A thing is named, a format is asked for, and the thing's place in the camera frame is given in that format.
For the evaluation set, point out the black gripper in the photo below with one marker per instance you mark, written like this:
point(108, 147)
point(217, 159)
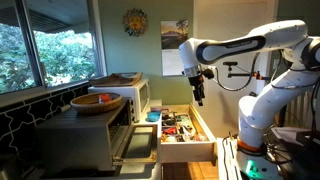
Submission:
point(198, 88)

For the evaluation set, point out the glass oven door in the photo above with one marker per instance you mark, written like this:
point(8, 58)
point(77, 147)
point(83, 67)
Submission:
point(139, 146)

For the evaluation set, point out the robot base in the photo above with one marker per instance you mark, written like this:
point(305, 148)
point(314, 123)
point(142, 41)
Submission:
point(256, 167)

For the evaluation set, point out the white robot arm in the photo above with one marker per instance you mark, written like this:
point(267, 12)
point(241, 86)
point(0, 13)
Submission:
point(256, 113)

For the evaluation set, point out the white microwave oven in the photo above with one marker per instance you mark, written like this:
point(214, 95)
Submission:
point(139, 94)

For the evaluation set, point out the grey toaster oven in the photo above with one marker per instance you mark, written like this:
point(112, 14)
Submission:
point(72, 141)

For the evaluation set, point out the open wooden drawer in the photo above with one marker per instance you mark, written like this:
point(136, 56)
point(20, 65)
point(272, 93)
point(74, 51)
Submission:
point(185, 136)

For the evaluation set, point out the pink bowl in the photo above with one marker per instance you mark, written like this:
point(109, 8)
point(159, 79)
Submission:
point(155, 109)

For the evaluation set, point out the blue bowl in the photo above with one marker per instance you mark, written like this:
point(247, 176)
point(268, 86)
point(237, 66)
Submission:
point(153, 116)

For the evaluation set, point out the wooden tray on microwave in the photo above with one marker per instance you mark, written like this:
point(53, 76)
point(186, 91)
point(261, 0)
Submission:
point(117, 79)

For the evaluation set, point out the orange item in basket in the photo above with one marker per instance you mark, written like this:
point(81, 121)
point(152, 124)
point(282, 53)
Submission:
point(104, 98)

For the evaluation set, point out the wooden chair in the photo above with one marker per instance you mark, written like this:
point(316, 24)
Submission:
point(298, 112)

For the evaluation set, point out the black laptop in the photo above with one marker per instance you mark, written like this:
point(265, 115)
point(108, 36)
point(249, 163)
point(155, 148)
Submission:
point(309, 139)

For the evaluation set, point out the woven wicker basket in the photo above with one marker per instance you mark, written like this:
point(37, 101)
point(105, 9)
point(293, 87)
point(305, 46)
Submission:
point(89, 104)

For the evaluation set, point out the black camera stand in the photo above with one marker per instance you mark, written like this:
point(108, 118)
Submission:
point(255, 74)

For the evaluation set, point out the wall calendar with landscape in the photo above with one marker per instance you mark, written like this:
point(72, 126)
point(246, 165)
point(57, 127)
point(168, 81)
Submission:
point(173, 34)

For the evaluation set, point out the light switch plate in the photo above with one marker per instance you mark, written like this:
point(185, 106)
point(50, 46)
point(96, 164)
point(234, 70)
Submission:
point(276, 63)

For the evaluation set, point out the sun wall ornament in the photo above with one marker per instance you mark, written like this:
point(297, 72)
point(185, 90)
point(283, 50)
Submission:
point(135, 22)

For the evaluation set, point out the window frame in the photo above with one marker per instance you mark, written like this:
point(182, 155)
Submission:
point(46, 45)

